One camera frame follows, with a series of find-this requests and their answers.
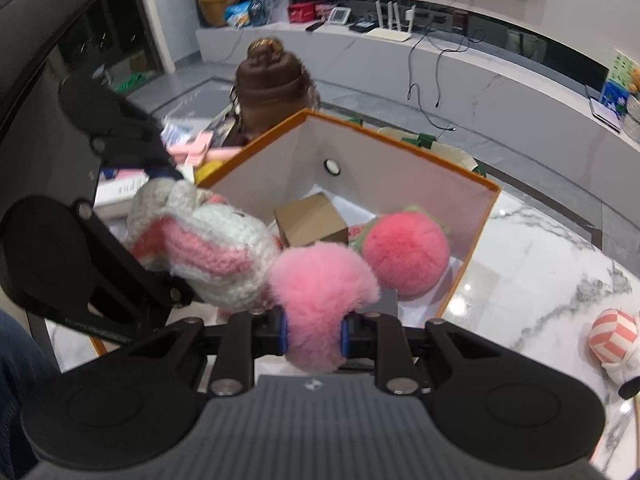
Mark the patterned gift bag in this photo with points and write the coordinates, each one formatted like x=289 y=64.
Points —
x=275 y=5

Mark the white marble television cabinet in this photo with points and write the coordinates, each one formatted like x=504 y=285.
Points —
x=500 y=90

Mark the tan small cardboard box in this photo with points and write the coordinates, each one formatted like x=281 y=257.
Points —
x=310 y=220

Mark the marble desktop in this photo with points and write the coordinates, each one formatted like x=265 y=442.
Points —
x=540 y=270

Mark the orange cardboard box white inside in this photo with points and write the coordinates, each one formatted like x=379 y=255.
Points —
x=400 y=180

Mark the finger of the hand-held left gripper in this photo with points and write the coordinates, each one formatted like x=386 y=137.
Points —
x=150 y=287
x=150 y=160

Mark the pink wallet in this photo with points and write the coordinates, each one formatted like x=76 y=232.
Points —
x=190 y=147

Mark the blister pack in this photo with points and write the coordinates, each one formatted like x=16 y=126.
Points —
x=172 y=134

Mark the blue snack bag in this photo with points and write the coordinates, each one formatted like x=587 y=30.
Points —
x=237 y=14

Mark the white desk display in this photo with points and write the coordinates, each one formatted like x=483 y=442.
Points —
x=339 y=15

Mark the crochet bunny doll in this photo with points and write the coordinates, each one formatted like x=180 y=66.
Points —
x=220 y=240

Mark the gold vase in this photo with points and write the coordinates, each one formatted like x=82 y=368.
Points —
x=217 y=5

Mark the white plush dog pink stripes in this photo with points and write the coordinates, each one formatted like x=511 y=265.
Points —
x=612 y=335

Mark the long pink case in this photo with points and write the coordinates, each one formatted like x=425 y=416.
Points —
x=225 y=154

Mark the white tote bag green trim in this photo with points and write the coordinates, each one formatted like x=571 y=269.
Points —
x=450 y=152

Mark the white router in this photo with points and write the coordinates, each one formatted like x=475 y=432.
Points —
x=390 y=35

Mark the white woven basket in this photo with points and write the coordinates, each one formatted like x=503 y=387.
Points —
x=632 y=125

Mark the black phone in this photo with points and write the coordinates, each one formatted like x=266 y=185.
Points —
x=361 y=26

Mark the red box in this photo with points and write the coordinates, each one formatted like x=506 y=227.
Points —
x=301 y=12

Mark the person's leg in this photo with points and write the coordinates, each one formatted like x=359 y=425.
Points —
x=20 y=385

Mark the white long box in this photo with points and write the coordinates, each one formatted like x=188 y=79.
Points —
x=120 y=190

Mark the green basket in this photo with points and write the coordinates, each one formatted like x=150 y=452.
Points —
x=130 y=82

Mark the brown water bottle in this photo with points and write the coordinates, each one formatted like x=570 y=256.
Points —
x=272 y=95

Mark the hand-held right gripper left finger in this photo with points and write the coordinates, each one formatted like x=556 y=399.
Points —
x=284 y=335

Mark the black remote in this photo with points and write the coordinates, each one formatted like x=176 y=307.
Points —
x=314 y=26

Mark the pink peach pom-pom green leaves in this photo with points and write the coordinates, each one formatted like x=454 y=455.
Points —
x=405 y=255

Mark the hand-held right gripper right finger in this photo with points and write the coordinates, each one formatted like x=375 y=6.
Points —
x=345 y=337

